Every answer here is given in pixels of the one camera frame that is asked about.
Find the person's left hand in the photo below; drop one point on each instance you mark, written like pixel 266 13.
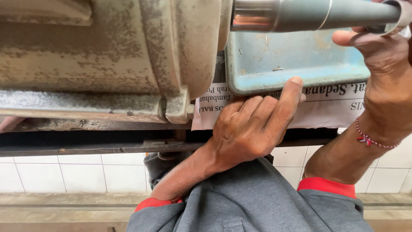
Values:
pixel 247 135

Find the person's right hand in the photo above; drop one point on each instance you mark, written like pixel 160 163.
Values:
pixel 389 83

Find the blue metal tray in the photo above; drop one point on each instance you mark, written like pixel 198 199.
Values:
pixel 289 54

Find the grey tube with steel sleeve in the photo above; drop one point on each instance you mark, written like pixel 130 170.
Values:
pixel 302 14

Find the grey shirt with red cuffs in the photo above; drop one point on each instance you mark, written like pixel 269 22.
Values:
pixel 251 203

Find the newspaper sheet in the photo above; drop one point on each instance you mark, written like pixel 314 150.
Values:
pixel 325 106

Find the dirty beige machine housing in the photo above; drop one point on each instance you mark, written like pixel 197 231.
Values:
pixel 96 58

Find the dark metal frame rail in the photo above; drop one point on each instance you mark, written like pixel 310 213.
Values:
pixel 96 141

